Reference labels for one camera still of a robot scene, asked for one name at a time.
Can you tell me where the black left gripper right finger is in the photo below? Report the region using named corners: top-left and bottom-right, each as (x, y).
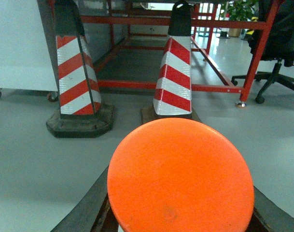
top-left (247, 187), bottom-right (294, 232)

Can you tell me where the potted green plant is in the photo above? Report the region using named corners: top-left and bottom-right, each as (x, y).
top-left (218, 0), bottom-right (258, 39)

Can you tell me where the black office chair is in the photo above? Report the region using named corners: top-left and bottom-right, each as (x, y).
top-left (231, 0), bottom-right (294, 104)

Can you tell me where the red white traffic cone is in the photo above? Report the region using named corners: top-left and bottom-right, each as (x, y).
top-left (140, 0), bottom-right (200, 124)

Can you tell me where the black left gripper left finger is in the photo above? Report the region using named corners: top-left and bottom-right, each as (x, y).
top-left (52, 168), bottom-right (119, 232)

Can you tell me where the left red white cone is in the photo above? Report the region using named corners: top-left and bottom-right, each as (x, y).
top-left (46, 0), bottom-right (114, 138)

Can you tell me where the red metal frame table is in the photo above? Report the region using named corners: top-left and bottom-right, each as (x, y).
top-left (54, 0), bottom-right (281, 115)

